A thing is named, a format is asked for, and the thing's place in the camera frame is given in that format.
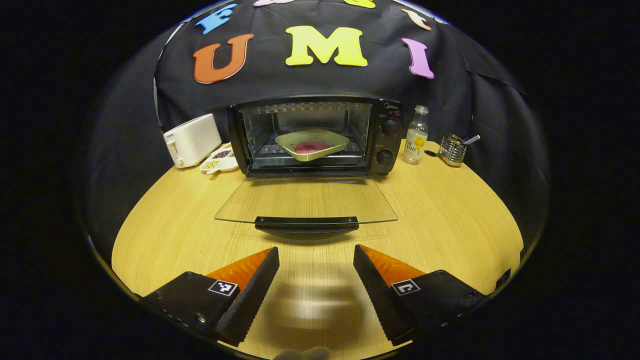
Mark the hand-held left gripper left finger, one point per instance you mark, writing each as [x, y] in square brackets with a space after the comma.
[252, 302]

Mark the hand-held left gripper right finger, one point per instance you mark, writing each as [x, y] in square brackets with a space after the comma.
[382, 300]

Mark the black electric oven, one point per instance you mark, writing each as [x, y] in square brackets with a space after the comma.
[387, 145]

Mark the pink meat patty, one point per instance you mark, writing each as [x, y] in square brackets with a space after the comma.
[312, 147]

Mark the cream square tray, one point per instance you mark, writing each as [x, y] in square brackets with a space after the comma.
[310, 135]

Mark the white divided dish of grains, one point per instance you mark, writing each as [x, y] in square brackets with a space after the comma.
[220, 160]

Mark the black bottle cap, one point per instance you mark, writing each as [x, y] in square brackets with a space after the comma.
[431, 153]

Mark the clear glass bottle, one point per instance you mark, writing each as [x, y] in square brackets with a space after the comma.
[415, 142]

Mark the white toaster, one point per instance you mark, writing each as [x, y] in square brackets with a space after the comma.
[192, 140]

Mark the metal spoon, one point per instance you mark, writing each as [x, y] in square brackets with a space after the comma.
[472, 140]

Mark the black backdrop cloth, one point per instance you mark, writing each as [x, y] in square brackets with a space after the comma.
[310, 82]

